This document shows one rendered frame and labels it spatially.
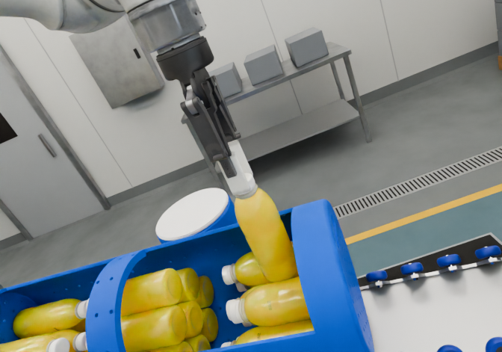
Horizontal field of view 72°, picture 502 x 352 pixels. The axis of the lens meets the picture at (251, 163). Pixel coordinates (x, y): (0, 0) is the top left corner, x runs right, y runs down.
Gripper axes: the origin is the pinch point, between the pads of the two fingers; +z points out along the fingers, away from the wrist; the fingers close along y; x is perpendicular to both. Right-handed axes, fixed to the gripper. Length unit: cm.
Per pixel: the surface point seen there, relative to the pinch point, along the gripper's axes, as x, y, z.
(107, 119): 220, 311, 34
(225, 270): 12.9, 4.3, 23.9
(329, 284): -9.3, -11.0, 17.4
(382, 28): -98, 358, 56
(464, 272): -33, 9, 43
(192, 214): 37, 46, 33
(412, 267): -23.5, 8.5, 37.8
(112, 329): 29.5, -10.8, 17.8
